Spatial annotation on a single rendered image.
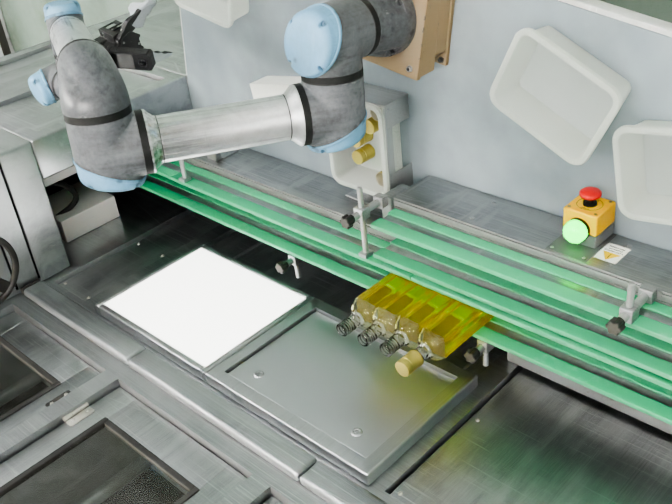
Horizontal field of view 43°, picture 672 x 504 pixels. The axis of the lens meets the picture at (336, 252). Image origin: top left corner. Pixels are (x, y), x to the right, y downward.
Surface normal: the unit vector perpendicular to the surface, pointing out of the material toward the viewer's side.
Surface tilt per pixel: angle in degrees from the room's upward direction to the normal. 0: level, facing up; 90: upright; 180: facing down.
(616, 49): 0
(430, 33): 90
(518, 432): 90
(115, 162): 63
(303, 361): 90
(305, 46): 11
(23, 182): 90
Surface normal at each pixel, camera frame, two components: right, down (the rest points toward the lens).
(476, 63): -0.68, 0.45
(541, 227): -0.11, -0.84
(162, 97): 0.72, 0.31
